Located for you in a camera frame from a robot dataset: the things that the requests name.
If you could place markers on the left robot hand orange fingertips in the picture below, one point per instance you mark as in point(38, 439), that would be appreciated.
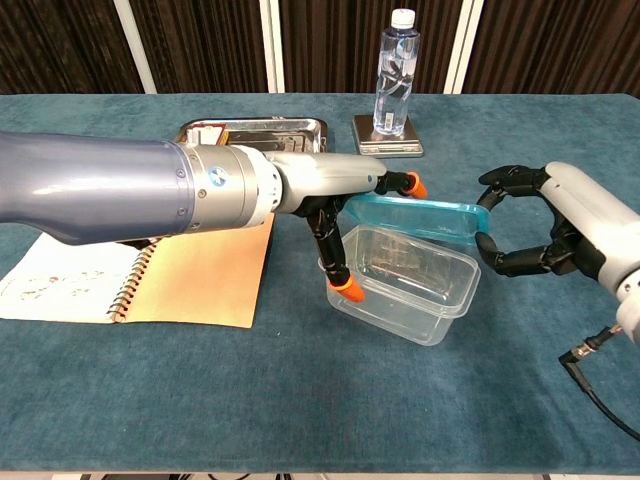
point(325, 177)

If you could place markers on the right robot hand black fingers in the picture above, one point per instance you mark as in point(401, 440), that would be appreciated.
point(585, 210)

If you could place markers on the blue plastic container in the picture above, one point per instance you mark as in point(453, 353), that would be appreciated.
point(425, 215)

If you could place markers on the clear plastic container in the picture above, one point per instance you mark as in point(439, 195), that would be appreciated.
point(415, 295)

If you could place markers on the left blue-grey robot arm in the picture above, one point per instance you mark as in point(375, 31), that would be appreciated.
point(100, 185)

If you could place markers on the stainless steel tray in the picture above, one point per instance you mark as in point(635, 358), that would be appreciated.
point(295, 132)

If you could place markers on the silver kitchen scale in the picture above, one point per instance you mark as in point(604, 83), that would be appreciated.
point(390, 142)

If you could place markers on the clear water bottle white cap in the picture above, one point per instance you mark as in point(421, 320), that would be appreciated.
point(396, 75)

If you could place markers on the open spiral notebook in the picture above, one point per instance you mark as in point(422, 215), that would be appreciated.
point(200, 280)

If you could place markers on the teal table cloth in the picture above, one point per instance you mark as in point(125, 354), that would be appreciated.
point(250, 400)

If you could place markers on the white partition post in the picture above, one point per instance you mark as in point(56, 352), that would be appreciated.
point(272, 45)
point(462, 45)
point(135, 45)

